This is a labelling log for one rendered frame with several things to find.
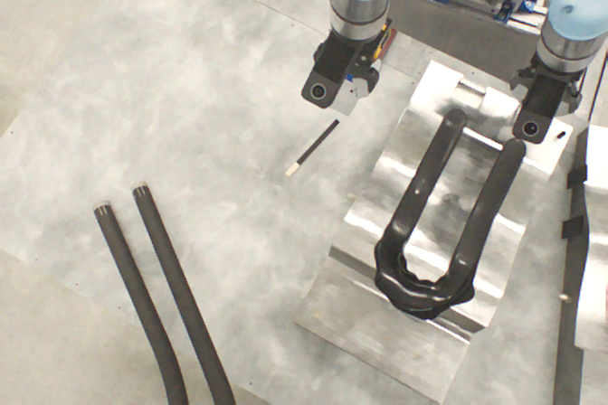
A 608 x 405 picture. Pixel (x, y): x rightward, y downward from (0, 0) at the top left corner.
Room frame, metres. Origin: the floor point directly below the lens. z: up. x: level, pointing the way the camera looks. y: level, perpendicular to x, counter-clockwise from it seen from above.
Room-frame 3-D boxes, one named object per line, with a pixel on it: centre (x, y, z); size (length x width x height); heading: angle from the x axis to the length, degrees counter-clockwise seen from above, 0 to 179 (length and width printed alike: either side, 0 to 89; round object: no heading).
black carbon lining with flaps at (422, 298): (0.21, -0.22, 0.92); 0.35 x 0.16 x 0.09; 150
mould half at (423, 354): (0.20, -0.21, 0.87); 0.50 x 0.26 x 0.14; 150
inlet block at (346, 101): (0.45, -0.08, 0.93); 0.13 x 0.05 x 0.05; 150
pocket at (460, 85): (0.42, -0.28, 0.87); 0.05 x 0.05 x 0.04; 60
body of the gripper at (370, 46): (0.43, -0.08, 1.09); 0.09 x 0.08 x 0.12; 150
